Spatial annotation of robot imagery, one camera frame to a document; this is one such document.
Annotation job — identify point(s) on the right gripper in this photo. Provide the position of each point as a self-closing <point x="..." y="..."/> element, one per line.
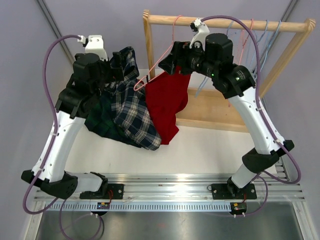
<point x="179" y="57"/>

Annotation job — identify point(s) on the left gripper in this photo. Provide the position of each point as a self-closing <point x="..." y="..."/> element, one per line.
<point x="115" y="74"/>

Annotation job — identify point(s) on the blue hanger with plaid skirt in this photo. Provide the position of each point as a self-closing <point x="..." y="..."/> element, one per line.
<point x="203" y="83"/>

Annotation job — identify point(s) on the red skirt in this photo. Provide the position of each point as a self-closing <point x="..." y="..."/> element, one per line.
<point x="166" y="96"/>

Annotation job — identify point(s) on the navy white plaid skirt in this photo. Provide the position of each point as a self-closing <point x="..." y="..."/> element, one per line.
<point x="129" y="106"/>

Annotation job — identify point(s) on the dark green plaid skirt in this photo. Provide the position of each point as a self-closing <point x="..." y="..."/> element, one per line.
<point x="101" y="122"/>

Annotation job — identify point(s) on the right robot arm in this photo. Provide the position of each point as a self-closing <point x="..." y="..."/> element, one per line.
<point x="214" y="59"/>

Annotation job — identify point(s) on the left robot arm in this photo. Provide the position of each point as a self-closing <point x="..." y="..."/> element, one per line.
<point x="74" y="103"/>

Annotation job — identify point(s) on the wooden clothes rack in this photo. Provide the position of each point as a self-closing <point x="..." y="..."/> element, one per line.
<point x="210" y="110"/>

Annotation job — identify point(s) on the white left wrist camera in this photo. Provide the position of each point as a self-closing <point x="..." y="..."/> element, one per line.
<point x="94" y="44"/>

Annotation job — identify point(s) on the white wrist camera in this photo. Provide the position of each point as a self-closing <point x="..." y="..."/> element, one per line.
<point x="94" y="44"/>
<point x="200" y="30"/>

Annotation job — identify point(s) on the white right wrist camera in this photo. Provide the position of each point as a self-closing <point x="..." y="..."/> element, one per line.
<point x="200" y="30"/>

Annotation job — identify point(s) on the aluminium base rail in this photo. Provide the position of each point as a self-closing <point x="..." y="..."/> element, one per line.
<point x="179" y="193"/>

